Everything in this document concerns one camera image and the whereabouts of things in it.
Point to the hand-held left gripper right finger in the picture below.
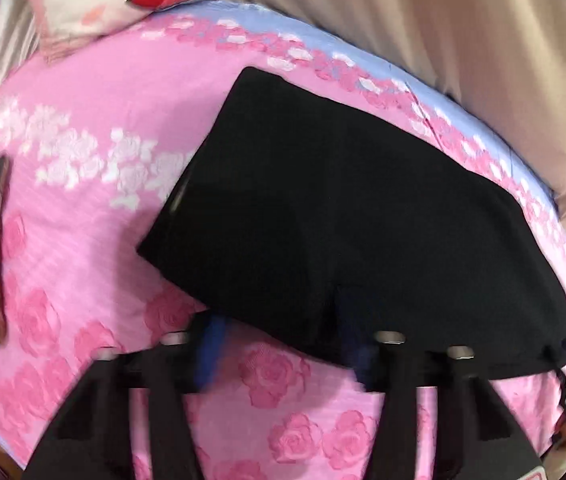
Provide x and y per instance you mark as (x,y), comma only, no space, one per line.
(359,362)

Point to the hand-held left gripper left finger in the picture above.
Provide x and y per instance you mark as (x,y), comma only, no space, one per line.
(212,355)

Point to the black pants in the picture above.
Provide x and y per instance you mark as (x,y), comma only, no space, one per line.
(338,210)

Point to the pink floral bed sheet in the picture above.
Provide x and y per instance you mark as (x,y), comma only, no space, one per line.
(113,110)

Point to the beige cloth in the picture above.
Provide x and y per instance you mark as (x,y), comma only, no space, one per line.
(413,10)

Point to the cartoon face pillow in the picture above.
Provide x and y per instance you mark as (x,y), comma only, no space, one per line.
(88,5)

